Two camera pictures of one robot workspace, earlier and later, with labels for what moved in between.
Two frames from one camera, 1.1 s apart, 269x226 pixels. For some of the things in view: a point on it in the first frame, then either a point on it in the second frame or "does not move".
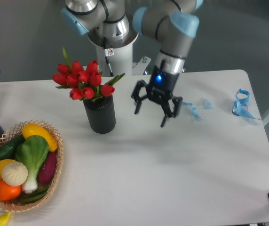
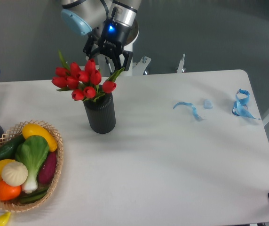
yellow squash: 32,129 does not move
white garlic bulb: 14,173 does not move
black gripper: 161,86 to 112,39
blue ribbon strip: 194,109 does not move
